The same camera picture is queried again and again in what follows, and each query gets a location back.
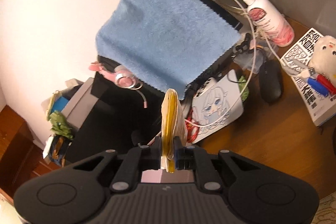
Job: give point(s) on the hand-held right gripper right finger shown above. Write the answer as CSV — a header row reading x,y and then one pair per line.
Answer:
x,y
179,158

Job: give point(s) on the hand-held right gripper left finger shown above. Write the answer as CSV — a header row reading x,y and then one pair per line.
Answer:
x,y
156,153

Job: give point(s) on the white cardboard drawer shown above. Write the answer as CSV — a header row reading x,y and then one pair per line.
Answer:
x,y
152,176

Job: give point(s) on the white and yellow plastic bag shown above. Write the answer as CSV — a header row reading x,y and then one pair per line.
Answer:
x,y
170,119

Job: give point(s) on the black computer monitor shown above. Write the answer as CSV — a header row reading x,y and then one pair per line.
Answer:
x,y
152,113

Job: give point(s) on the black computer tower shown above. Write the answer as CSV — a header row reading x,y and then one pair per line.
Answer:
x,y
105,140

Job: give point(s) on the white cartoon print pad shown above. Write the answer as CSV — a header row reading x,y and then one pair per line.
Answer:
x,y
218,108

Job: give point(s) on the pink headset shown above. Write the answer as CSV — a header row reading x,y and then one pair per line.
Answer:
x,y
123,79

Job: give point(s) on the white storage box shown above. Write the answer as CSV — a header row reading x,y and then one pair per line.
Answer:
x,y
78,103

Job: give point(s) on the dark blue bag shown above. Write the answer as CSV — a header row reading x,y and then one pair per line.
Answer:
x,y
57,150

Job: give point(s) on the beige woven item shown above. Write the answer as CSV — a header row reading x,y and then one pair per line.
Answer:
x,y
51,106

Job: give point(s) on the black computer mouse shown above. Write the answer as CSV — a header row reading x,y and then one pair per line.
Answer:
x,y
270,79

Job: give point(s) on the blue towel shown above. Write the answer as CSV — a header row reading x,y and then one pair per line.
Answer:
x,y
168,29

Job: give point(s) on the wooden cabinet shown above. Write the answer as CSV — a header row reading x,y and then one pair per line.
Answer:
x,y
18,150

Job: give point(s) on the blue marker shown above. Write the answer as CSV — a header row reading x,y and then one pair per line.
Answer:
x,y
316,86

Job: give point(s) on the black and white book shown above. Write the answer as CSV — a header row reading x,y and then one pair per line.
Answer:
x,y
296,56

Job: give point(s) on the patterned rug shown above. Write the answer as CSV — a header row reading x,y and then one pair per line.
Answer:
x,y
328,211

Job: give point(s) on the white pink pump bottle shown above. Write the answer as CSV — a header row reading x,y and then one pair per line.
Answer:
x,y
267,19

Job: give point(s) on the white plush toy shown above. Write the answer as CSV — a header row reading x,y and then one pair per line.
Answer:
x,y
325,56

